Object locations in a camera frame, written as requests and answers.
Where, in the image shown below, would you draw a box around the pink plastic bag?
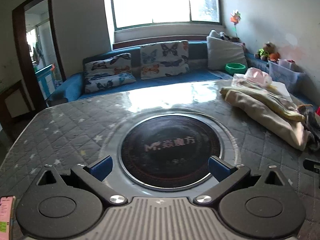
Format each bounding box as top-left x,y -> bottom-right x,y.
231,67 -> 273,88

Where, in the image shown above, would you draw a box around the dark wooden side cabinet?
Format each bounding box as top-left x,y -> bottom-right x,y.
0,79 -> 36,132

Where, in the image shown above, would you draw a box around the pink labelled box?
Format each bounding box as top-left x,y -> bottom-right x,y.
0,196 -> 17,240

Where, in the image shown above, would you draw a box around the hanging clothes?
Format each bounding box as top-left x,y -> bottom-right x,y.
32,41 -> 44,63

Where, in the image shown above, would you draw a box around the blue white cabinet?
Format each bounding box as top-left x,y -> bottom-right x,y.
35,64 -> 57,101

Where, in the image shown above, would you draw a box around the dark grey garment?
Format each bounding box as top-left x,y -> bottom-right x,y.
296,104 -> 320,152

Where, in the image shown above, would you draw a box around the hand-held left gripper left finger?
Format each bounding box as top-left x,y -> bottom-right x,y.
37,156 -> 127,205

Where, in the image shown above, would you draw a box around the brown teddy bear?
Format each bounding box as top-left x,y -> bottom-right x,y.
262,42 -> 277,55

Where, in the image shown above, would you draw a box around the round black induction cooker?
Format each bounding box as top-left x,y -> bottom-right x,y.
117,112 -> 227,189

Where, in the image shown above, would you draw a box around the wide butterfly print pillow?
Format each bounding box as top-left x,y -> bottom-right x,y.
84,53 -> 137,93

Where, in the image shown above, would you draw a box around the beige garment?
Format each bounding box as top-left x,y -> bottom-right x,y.
224,89 -> 310,152

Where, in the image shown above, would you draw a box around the blue sofa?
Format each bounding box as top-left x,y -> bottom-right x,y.
47,40 -> 320,107

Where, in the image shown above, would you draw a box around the clear plastic storage box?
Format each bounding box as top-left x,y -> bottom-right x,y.
269,59 -> 307,93

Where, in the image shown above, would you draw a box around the pile of folded clothes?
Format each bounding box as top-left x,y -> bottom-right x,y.
220,86 -> 306,123

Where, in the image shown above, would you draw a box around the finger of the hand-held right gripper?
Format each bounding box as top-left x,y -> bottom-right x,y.
302,159 -> 320,173

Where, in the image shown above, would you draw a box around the square butterfly print pillow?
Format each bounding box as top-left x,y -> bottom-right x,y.
140,40 -> 190,80

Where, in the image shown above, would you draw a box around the colourful pinwheel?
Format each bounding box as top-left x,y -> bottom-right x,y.
230,10 -> 242,39

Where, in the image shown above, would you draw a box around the dark wooden door frame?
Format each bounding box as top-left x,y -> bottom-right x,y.
12,0 -> 67,112

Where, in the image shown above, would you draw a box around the white flat box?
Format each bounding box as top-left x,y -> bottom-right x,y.
270,81 -> 293,101

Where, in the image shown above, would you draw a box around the plain grey pillow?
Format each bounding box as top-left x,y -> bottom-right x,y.
206,36 -> 248,71

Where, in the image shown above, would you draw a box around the white black plush toy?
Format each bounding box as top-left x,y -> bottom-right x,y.
209,29 -> 240,43

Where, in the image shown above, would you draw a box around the window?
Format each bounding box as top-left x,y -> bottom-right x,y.
109,0 -> 221,29

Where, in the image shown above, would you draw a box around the green plastic bowl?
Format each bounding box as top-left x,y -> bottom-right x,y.
225,62 -> 247,74

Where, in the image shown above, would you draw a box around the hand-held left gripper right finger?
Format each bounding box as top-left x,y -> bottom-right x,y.
194,156 -> 293,205

